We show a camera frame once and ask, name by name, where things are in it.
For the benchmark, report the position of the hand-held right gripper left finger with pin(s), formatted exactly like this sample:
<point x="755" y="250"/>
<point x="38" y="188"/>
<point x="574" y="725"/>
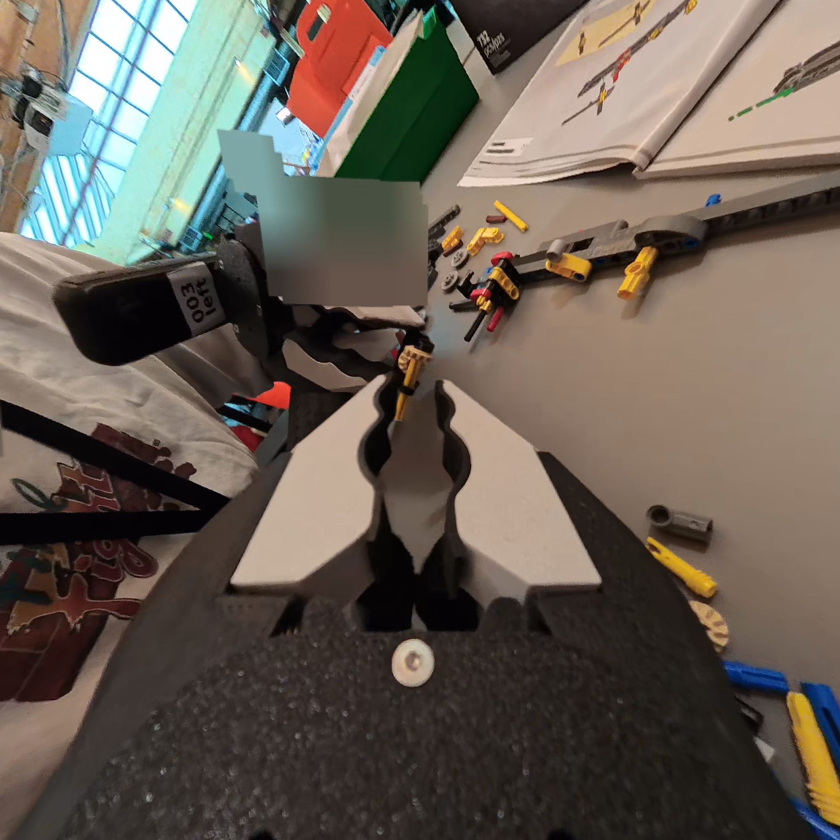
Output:
<point x="308" y="525"/>

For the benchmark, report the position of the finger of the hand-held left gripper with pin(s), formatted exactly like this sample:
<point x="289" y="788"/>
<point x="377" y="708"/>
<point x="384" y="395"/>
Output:
<point x="315" y="364"/>
<point x="400" y="317"/>

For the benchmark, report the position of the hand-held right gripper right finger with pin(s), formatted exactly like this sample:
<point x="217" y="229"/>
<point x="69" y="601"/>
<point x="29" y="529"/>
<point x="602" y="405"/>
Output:
<point x="525" y="525"/>

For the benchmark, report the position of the black lego fork red pins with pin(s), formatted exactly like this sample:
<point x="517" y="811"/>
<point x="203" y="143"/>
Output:
<point x="413" y="344"/>

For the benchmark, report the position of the tan lego gear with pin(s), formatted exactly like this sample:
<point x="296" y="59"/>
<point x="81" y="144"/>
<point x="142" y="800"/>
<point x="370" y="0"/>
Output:
<point x="413" y="358"/>

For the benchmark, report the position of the short yellow lego axle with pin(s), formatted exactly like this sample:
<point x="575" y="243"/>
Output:
<point x="408" y="387"/>

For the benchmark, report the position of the long grey lego beam assembly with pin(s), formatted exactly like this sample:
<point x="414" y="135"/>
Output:
<point x="656" y="236"/>

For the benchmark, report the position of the short yellow lego beam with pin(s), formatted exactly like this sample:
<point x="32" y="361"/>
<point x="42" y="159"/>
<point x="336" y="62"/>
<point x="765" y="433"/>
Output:
<point x="451" y="239"/>

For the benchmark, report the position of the yellow L-shaped lego beam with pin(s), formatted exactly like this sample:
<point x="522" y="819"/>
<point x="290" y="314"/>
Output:
<point x="484" y="239"/>

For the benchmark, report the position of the long yellow lego axle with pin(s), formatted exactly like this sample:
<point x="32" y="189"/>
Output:
<point x="510" y="215"/>

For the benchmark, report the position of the lego box yellow car picture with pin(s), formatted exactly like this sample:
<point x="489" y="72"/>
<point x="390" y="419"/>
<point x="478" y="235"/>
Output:
<point x="505" y="33"/>

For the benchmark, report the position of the pile of small lego pins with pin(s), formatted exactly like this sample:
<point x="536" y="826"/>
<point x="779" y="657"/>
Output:
<point x="787" y="689"/>

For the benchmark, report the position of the open lego instruction booklet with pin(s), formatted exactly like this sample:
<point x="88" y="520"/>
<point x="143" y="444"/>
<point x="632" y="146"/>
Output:
<point x="623" y="98"/>

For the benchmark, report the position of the orange reflective vest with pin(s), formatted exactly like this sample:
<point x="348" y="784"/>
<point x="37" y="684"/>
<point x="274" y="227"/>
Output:
<point x="272" y="394"/>

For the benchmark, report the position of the pile of dark grey beams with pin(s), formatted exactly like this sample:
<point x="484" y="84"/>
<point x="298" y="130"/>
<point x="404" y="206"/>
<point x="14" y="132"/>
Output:
<point x="439" y="220"/>

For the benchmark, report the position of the person's white shirt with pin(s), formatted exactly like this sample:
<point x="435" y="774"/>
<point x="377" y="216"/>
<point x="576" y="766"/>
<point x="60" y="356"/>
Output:
<point x="79" y="426"/>

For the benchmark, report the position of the green plastic bin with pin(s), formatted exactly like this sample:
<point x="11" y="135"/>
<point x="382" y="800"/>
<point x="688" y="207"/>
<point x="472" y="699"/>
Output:
<point x="407" y="118"/>

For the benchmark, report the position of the large skylight window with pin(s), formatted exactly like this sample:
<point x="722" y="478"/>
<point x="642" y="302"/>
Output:
<point x="98" y="98"/>

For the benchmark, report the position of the white paper bag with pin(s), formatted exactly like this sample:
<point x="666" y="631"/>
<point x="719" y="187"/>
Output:
<point x="367" y="98"/>

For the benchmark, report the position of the orange felt bag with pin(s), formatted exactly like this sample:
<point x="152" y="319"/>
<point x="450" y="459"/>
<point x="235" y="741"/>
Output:
<point x="328" y="59"/>

